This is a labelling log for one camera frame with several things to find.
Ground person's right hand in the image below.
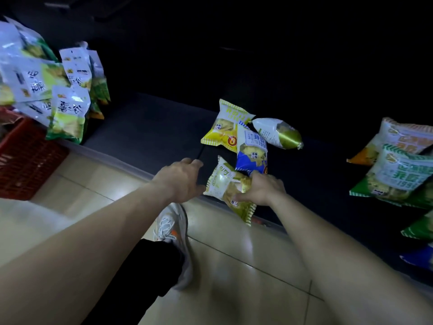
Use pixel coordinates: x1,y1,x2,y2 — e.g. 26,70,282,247
233,171,287,208

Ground person's left hand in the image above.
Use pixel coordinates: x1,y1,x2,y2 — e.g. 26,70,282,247
151,158,206,204

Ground blue striped snack packet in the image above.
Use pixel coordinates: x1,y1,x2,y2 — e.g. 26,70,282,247
234,121,269,176
398,244,433,272

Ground olive striped snack packet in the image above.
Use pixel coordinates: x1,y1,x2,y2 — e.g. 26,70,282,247
202,154,258,227

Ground stack of green potato packets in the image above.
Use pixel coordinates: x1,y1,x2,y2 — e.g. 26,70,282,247
0,16,111,145

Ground green striped snack packet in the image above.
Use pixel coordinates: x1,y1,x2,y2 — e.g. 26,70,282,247
400,209,433,241
349,144,433,203
403,180,433,210

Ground orange snack packet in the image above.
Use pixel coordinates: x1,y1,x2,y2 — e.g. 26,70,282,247
346,116,433,167

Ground person's right forearm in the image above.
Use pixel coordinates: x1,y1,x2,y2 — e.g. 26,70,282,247
269,192,433,325

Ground person's left forearm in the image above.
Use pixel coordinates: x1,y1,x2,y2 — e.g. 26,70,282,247
0,181,176,325

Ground grey orange sneaker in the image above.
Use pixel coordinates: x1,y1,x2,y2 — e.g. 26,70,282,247
153,202,194,292

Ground black shorts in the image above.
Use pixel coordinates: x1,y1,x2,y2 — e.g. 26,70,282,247
81,237,186,325

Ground red shopping basket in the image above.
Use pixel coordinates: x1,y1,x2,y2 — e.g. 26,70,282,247
0,117,71,202

